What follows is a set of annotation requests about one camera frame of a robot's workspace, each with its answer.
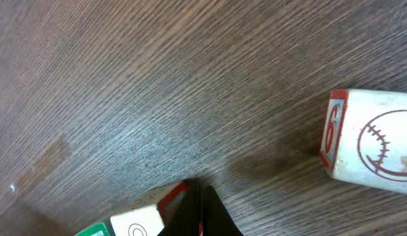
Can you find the green Z letter block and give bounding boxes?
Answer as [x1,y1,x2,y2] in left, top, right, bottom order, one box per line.
[75,222,110,236]

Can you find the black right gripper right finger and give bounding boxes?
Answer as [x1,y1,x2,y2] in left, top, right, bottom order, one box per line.
[202,186,243,236]

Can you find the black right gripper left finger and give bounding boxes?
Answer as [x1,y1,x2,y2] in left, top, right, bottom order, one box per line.
[157,179,201,236]

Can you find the red U letter block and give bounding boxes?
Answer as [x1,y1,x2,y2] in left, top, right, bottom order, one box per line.
[109,181,188,236]

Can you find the white block red A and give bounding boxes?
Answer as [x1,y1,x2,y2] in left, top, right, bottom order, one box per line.
[319,89,407,194]

